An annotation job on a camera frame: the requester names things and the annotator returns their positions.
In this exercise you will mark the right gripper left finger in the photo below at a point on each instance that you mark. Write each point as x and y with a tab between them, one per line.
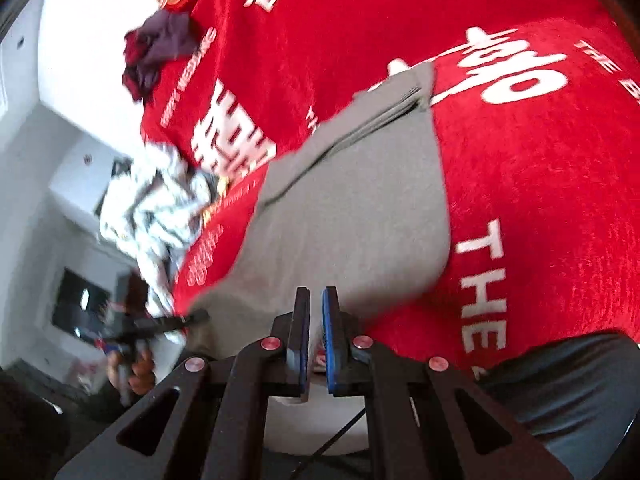
206	420

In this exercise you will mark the operator left hand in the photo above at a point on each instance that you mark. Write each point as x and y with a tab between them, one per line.
141	379

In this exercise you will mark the operator dark trouser leg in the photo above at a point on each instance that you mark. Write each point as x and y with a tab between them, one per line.
577	396

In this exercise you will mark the dark purple clothes pile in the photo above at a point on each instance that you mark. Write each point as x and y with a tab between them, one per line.
163	37

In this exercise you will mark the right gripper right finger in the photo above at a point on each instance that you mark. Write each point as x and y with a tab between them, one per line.
426	420

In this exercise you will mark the red printed bed blanket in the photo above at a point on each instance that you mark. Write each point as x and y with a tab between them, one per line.
535	108

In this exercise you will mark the grey small garment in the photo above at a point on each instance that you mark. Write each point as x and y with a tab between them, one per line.
361	206

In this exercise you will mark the patterned clothes pile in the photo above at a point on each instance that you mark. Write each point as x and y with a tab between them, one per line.
153	212

